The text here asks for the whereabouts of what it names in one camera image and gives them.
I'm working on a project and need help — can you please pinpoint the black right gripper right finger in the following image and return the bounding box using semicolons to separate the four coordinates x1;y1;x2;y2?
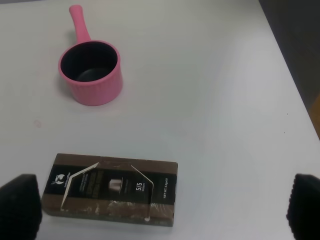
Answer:
286;173;320;240

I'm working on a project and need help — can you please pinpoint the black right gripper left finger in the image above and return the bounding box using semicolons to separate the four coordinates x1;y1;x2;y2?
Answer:
0;174;43;240

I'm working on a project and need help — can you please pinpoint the pink saucepan with handle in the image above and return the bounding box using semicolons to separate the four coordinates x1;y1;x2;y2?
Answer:
58;4;123;106

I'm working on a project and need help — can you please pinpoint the brown coffee capsule box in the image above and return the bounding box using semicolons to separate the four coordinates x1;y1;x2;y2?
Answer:
41;153;178;227

